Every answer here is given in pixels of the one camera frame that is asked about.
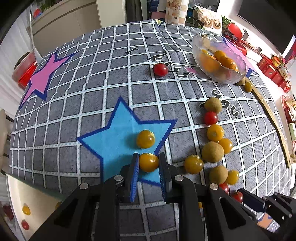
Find yellow tomato upper right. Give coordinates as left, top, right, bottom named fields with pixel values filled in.
left=218, top=138, right=233, bottom=154

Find red tomato centre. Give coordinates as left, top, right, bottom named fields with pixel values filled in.
left=219, top=183, right=230, bottom=195

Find yellow tomato in tray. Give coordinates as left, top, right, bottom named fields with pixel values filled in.
left=22, top=205, right=31, bottom=216

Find grey grid tablecloth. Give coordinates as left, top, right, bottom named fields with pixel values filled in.
left=10, top=21, right=295, bottom=240

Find yellow tomato beside longan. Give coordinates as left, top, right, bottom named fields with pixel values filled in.
left=225, top=170, right=239, bottom=185

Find brown longan middle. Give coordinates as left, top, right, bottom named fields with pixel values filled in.
left=202, top=141, right=224, bottom=163

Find red tomato right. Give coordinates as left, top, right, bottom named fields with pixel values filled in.
left=231, top=191, right=243, bottom=203

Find red gift boxes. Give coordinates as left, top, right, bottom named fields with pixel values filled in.
left=257, top=55, right=292, bottom=93

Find red plastic container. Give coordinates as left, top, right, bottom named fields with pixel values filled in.
left=12, top=50, right=37, bottom=89

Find clear glass fruit bowl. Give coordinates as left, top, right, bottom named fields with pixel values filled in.
left=192, top=35, right=247, bottom=84

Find green longan by bowl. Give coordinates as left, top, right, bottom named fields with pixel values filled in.
left=236, top=77, right=246, bottom=86

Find brown longan lower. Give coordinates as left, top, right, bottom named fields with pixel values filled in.
left=209, top=166, right=228, bottom=185

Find orange in bowl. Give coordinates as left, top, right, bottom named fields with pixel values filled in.
left=218, top=56, right=239, bottom=72

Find dark yellow tomato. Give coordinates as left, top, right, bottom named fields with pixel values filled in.
left=184, top=155, right=204, bottom=175

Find green-brown longan top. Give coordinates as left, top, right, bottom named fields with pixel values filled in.
left=204, top=97, right=222, bottom=113

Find yellow tomato on star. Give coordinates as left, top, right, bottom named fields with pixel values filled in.
left=136, top=130, right=156, bottom=149

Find small red tomato upper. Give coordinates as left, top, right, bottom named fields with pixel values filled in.
left=204, top=111, right=218, bottom=126

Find olive tomato by bowl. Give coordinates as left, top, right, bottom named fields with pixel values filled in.
left=243, top=82, right=253, bottom=93

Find brown longan near edge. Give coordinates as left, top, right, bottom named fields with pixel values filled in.
left=55, top=202, right=62, bottom=209

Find orange tomato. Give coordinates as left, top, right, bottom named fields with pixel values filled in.
left=139, top=153, right=159, bottom=173

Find white tray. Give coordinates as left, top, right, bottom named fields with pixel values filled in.
left=6, top=174, right=65, bottom=240

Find red tomato in tray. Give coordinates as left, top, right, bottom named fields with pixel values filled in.
left=21, top=219, right=30, bottom=230

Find red tomato near text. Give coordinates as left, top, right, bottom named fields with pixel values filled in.
left=153, top=63, right=168, bottom=77

